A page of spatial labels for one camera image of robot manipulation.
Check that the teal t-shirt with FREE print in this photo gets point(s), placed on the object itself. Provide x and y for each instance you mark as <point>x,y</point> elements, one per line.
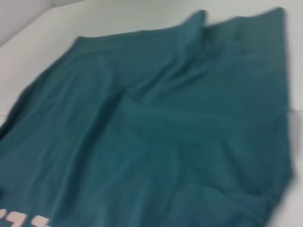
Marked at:
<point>142,118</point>

